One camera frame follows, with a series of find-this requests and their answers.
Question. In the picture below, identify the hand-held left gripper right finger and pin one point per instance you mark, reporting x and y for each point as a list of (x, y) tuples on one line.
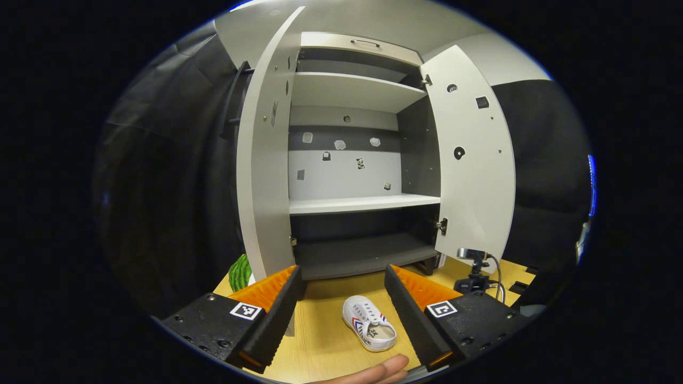
[(405, 312)]

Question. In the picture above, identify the white canvas shoe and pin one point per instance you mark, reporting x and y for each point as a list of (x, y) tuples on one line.
[(368, 322)]

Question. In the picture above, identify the white cabinet door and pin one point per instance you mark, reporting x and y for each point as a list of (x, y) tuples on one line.
[(261, 186), (475, 176)]

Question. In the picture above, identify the black camera on small tripod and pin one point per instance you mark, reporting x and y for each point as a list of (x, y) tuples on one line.
[(472, 282)]

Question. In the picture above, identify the white shoe cabinet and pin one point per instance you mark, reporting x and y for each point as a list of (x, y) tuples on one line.
[(352, 90)]

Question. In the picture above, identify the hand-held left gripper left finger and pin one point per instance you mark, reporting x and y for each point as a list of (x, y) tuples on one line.
[(280, 314)]

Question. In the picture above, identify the small black object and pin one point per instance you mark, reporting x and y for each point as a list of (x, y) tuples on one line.
[(518, 288)]

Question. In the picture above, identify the watermelon slice toy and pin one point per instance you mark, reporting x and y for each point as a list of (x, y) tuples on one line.
[(240, 273)]

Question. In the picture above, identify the white cabinet drawer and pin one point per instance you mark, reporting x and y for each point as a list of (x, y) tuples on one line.
[(341, 45)]

